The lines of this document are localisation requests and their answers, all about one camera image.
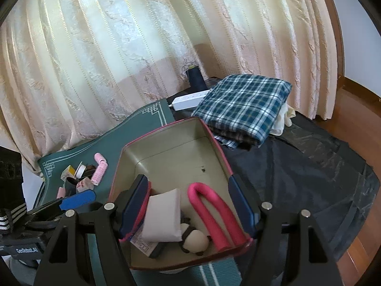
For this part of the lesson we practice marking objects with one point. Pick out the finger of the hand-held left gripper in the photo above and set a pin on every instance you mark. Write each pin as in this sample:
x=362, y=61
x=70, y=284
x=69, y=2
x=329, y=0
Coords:
x=77, y=199

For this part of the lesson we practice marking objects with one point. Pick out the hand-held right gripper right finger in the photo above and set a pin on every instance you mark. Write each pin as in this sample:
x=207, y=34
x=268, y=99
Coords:
x=241, y=208

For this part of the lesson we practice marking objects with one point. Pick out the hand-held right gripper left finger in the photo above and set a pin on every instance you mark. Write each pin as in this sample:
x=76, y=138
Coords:
x=134, y=208

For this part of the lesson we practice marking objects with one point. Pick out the large pink foam curler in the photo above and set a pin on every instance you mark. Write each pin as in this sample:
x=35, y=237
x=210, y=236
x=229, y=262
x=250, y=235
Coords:
x=217, y=211

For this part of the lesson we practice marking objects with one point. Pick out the small printed card packet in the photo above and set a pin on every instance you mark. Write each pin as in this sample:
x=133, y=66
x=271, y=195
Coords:
x=69, y=172

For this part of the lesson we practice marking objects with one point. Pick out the white soft packet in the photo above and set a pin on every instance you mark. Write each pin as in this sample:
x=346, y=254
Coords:
x=162, y=214

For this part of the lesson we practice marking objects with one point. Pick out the blue and white medicine box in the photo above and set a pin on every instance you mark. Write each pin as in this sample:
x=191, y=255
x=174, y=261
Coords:
x=143, y=242

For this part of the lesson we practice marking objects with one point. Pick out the small panda toy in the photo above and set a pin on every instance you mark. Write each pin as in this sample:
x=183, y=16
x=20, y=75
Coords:
x=195, y=239

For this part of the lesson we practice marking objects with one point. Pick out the red tin box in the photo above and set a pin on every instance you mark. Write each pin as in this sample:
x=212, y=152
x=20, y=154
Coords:
x=178, y=155

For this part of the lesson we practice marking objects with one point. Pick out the white thread spool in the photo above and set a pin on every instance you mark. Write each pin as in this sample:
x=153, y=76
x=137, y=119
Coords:
x=79, y=171

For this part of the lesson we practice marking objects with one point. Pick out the black plastic sheet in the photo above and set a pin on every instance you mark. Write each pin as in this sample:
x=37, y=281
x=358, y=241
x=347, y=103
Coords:
x=297, y=178

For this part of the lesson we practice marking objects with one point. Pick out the green mat with white border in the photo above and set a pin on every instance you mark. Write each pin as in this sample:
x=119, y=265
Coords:
x=119, y=134

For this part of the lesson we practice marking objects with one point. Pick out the beige folded cloth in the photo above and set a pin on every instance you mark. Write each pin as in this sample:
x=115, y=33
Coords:
x=287, y=116

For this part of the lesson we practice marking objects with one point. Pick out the blue plaid cloth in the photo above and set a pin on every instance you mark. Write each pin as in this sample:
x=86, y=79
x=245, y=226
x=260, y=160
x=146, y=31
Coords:
x=244, y=104

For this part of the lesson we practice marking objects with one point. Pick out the white power strip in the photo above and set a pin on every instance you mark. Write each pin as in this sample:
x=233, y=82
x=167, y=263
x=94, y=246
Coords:
x=187, y=99

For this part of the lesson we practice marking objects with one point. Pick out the cream patterned curtain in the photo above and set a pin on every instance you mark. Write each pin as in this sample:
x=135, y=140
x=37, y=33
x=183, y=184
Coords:
x=119, y=50

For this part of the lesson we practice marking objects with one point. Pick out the brown wooden door frame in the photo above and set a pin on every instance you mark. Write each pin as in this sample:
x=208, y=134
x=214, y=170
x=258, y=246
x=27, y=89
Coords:
x=335, y=20

